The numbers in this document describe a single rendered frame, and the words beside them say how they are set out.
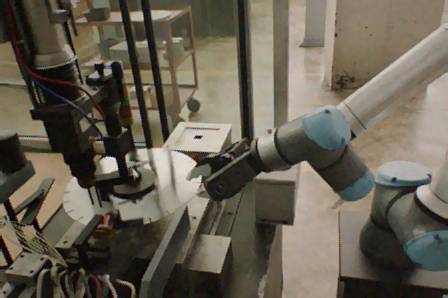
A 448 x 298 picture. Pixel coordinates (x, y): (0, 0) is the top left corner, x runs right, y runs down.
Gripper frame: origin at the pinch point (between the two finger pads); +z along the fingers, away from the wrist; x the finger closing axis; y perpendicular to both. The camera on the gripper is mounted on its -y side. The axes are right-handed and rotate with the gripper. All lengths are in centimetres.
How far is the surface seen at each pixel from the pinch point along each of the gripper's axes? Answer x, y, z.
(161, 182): 3.2, 3.3, 12.1
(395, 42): -45, 328, 31
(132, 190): 5.8, -3.1, 14.4
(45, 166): 23, 17, 78
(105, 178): 12.0, -9.0, 11.5
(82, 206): 9.2, -11.6, 21.4
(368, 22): -17, 316, 40
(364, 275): -39.7, 13.9, -16.0
